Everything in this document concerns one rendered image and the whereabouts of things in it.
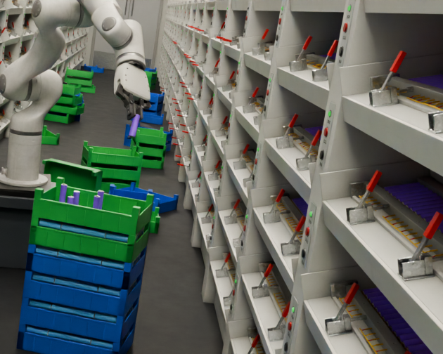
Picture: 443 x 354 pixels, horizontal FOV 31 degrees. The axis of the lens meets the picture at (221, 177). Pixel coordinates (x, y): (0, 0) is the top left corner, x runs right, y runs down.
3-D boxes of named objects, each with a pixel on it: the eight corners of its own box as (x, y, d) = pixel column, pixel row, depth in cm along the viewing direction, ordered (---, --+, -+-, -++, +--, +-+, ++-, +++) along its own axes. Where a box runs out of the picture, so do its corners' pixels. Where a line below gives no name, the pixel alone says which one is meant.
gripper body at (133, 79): (136, 80, 235) (138, 111, 229) (108, 67, 228) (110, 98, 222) (152, 67, 231) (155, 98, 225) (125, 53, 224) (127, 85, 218)
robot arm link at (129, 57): (133, 75, 236) (133, 83, 234) (110, 63, 230) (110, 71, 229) (152, 60, 231) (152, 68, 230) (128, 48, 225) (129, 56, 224)
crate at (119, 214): (31, 216, 223) (34, 188, 222) (55, 201, 243) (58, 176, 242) (135, 236, 220) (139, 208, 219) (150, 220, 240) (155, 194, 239)
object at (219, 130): (225, 166, 293) (220, 130, 290) (211, 140, 352) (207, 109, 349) (279, 159, 295) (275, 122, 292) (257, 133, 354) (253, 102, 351)
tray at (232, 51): (242, 64, 286) (238, 37, 284) (225, 54, 345) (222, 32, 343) (297, 56, 287) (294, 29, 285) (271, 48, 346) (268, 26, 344)
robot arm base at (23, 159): (-3, 185, 290) (1, 135, 286) (-6, 172, 307) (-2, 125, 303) (50, 187, 297) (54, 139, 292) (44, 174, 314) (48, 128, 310)
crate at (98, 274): (24, 270, 226) (28, 243, 225) (49, 251, 246) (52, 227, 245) (127, 290, 223) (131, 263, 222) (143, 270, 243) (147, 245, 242)
